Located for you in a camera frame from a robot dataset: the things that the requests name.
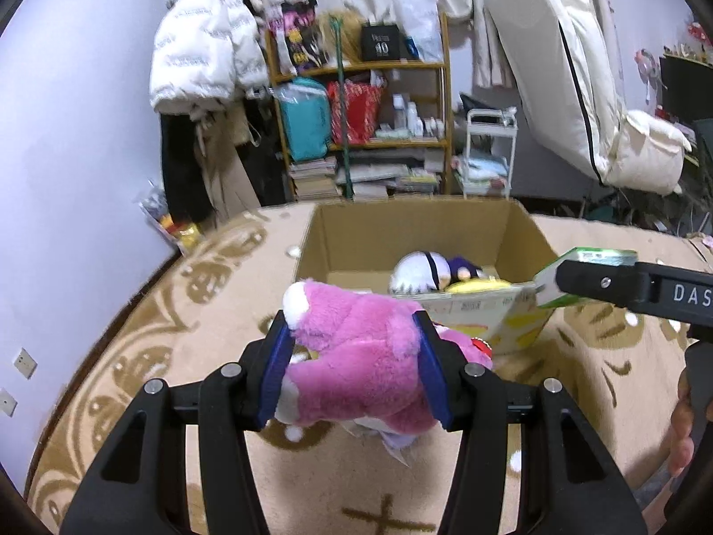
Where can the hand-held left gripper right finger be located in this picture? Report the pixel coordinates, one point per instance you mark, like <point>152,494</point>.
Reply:
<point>434,384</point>

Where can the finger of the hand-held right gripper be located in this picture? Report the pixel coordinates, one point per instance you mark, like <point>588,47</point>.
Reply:
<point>601,284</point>

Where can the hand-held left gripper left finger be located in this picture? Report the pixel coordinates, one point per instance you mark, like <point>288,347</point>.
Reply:
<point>273,379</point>

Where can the green white carton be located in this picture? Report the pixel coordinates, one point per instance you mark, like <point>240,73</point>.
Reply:
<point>604,256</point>

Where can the pink plush bear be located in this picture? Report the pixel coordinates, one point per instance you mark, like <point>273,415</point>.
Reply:
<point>356,356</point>

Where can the yellow plush toy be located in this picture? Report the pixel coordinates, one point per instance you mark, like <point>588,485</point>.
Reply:
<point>479,285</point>

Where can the white and purple plush toy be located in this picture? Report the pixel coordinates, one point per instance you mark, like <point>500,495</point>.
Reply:
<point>415,270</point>

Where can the cardboard box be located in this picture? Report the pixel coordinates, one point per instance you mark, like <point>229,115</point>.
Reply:
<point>390,234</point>

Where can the person's right hand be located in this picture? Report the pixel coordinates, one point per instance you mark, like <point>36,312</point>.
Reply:
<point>684,434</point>

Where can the plastic bag with yellow items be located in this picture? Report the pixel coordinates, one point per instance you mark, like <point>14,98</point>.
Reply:
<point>167,223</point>

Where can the white trolley cart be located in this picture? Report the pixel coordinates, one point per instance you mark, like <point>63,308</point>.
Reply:
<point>490,122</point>

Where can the stack of books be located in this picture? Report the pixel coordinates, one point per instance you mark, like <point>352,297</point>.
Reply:
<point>315,178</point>

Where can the pile of magazines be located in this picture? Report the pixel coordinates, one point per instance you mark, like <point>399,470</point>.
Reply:
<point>401,181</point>

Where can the black monitor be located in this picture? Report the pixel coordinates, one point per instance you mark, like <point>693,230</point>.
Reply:
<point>685,86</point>

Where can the beige hanging coat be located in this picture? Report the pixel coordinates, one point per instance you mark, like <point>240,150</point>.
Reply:
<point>228,167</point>

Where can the cream folded mattress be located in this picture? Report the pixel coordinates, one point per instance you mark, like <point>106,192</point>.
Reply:
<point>557,67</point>

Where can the pink fan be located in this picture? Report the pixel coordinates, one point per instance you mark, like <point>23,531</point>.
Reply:
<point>649,67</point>

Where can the black hanging coat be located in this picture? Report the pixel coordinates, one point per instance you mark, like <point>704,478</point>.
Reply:
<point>181,167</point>

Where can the wooden shelf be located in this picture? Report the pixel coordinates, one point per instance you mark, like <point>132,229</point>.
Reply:
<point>444,95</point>

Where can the row of toiletry bottles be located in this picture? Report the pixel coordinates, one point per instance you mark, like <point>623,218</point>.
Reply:
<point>415,122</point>

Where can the teal bag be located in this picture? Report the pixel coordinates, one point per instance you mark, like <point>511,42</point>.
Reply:
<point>303,122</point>

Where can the green pole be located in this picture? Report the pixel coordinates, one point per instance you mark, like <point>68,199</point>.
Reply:
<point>345,122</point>

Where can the red gift bag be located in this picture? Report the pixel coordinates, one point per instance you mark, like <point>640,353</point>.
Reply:
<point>356,114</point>

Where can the clear plastic bag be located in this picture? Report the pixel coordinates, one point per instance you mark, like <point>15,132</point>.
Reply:
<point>418,22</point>

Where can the black box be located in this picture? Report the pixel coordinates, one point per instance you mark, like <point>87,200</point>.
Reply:
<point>383,42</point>

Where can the pink and black printed bag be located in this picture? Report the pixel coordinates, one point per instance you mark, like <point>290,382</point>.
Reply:
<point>298,39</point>

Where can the white puffer jacket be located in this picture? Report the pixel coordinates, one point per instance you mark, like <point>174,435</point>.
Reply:
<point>195,39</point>

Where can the blonde wig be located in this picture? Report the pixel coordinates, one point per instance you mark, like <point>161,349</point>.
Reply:
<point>351,33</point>

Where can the white wall socket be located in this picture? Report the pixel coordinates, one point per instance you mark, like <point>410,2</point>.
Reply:
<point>24,363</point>
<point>8,402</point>

